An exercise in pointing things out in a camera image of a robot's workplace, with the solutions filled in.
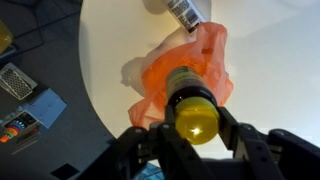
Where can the orange plastic bag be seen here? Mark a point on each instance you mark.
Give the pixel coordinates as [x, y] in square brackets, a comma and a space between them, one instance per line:
[206, 56]

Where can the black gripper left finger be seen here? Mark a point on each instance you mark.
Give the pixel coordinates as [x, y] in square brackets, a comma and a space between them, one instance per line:
[160, 153]

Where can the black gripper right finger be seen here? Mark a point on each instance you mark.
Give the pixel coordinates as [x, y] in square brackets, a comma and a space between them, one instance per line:
[266, 156]

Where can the brown medicine bottle yellow lid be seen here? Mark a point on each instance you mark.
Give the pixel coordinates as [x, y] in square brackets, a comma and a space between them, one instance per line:
[196, 116]

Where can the white tube with barcode label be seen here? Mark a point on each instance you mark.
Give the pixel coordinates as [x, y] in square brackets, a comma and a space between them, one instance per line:
[183, 11]

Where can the colourful printed box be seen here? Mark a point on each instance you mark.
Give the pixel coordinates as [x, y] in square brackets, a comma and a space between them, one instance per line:
[16, 126]

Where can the dark square floor pad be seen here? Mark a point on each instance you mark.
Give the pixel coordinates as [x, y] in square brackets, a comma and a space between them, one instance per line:
[65, 171]

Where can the yellow translucent object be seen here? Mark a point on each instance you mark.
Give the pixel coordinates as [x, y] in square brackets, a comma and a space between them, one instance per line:
[4, 36]

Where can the grey-blue cardboard box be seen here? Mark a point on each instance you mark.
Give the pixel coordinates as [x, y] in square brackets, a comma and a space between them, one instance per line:
[46, 106]

